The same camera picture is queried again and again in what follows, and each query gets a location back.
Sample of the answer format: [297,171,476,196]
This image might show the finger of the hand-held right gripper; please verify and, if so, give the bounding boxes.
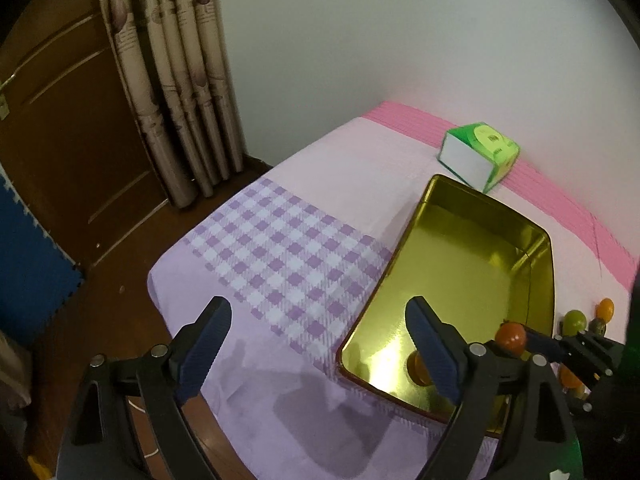
[521,327,626,388]
[562,385,607,417]

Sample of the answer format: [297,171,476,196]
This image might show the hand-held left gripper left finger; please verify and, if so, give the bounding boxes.
[56,296,233,480]

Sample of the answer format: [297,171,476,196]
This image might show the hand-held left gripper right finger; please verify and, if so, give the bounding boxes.
[405,296,586,480]

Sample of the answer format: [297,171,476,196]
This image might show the green round fruit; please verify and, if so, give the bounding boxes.
[563,310,588,336]

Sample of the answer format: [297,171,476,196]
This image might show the gold tin box maroon sides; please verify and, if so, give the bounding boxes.
[335,174,557,438]

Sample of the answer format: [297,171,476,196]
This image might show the pink and purple checked cloth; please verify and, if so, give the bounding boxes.
[147,101,640,480]

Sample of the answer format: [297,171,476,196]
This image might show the blue foam mat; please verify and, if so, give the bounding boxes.
[0,162,87,333]

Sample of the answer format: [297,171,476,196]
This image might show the green tissue pack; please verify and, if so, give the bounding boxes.
[439,121,521,194]

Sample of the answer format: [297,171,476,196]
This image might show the brown wooden door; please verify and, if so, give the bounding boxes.
[0,7,171,271]

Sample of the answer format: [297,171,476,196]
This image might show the beige patterned curtain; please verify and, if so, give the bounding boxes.
[97,0,246,209]

